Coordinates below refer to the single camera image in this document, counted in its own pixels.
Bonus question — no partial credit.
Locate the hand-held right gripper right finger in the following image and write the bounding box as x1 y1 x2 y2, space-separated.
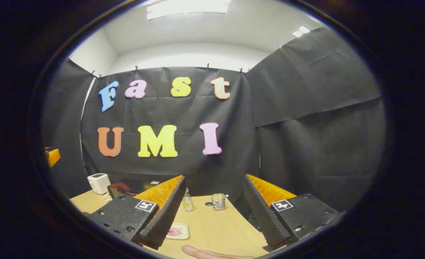
243 174 339 250

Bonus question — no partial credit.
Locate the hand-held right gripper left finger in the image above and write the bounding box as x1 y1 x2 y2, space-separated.
89 175 187 250

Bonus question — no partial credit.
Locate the cream square plate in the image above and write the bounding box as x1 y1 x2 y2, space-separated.
166 223 190 240

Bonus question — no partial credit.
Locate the black electric oven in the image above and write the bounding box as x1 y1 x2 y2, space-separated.
107 178 162 199

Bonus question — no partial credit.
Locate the clear glass bottle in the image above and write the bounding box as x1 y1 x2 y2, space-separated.
183 188 194 212

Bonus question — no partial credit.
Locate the white toaster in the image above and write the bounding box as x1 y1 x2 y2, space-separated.
87 173 111 195

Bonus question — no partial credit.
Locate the large ceiling light panel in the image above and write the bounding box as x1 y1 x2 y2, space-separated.
147 0 232 21

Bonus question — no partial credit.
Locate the glass jar with wire holder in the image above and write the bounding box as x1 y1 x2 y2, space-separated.
212 193 229 211

